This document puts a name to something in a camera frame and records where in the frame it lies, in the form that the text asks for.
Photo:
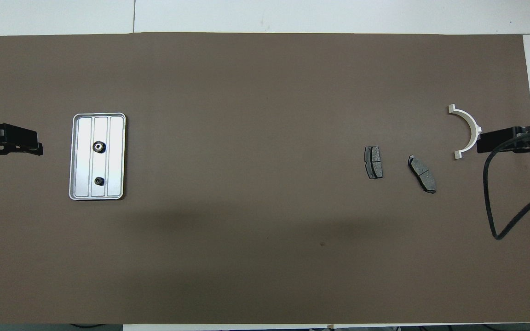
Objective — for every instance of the silver metal tray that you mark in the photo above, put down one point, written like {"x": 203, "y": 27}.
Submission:
{"x": 117, "y": 156}

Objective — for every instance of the white semicircular bracket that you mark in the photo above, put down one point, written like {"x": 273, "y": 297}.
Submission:
{"x": 470, "y": 116}

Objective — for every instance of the large black bearing gear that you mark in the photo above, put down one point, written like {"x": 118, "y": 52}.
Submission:
{"x": 98, "y": 146}

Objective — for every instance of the brown table mat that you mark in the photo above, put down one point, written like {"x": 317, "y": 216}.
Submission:
{"x": 265, "y": 92}

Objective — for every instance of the long dark brake pad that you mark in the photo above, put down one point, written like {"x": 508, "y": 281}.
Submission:
{"x": 422, "y": 174}

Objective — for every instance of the small black bearing gear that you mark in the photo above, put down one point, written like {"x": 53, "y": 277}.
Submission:
{"x": 100, "y": 181}

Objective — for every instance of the short dark brake pad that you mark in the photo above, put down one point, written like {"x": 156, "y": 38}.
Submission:
{"x": 374, "y": 162}

